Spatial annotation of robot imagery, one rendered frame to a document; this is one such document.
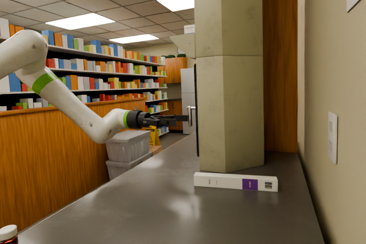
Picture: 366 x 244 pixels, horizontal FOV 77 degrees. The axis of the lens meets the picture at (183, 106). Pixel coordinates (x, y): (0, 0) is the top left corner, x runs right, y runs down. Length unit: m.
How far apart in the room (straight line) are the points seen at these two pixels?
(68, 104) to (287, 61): 1.06
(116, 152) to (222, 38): 2.58
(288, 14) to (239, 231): 1.01
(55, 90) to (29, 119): 1.58
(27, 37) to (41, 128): 1.79
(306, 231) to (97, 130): 0.84
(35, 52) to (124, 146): 2.23
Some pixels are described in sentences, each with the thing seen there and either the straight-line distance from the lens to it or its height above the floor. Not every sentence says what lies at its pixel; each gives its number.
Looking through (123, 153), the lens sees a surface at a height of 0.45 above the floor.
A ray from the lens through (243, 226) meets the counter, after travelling 0.66.
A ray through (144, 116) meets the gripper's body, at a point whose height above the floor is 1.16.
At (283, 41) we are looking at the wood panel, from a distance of 1.29.
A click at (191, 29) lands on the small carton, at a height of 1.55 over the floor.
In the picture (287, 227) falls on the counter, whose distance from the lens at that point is 0.69.
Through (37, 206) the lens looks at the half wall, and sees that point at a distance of 2.94.
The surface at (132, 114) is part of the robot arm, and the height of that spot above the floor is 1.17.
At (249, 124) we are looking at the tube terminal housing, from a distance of 1.01.
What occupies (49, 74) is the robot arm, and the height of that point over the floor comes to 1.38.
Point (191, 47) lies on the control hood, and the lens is 0.97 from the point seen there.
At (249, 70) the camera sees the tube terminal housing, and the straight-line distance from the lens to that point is 0.99.
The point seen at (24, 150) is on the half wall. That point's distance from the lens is 2.72.
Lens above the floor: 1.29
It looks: 5 degrees down
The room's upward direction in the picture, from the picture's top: 2 degrees counter-clockwise
